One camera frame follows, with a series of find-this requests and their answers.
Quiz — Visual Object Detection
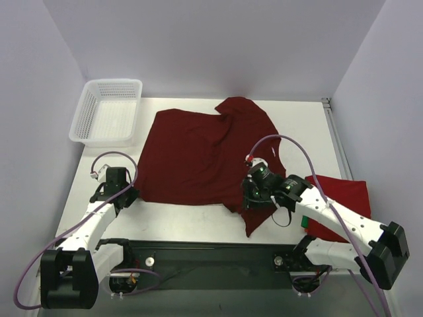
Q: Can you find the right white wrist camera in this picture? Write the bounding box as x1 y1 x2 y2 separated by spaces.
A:
245 155 268 170

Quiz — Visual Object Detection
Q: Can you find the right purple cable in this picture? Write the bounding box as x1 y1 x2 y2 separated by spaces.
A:
247 133 391 317

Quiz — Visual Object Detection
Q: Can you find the dark red t shirt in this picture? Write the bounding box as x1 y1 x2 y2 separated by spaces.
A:
134 97 286 236

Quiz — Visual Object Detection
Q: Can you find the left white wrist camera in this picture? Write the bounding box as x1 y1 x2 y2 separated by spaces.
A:
90 166 108 183

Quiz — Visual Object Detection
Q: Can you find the folded bright red t shirt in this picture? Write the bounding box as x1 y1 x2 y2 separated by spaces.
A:
305 175 371 243

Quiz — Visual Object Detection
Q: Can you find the aluminium right side rail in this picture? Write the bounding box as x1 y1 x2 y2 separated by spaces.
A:
321 98 354 180

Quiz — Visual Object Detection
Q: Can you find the white plastic mesh basket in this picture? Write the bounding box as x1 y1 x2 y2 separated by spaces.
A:
69 79 143 147

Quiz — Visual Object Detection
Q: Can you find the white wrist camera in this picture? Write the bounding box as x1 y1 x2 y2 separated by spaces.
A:
245 155 268 170
90 166 108 183

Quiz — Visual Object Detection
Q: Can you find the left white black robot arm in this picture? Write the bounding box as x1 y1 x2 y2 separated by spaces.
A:
40 167 139 309

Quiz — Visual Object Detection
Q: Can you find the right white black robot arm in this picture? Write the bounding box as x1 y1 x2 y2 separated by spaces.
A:
242 158 410 290

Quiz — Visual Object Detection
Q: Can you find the folded green t shirt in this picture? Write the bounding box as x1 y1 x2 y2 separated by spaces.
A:
301 216 309 231

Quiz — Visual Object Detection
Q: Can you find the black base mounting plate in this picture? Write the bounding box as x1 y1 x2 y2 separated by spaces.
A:
106 239 330 295

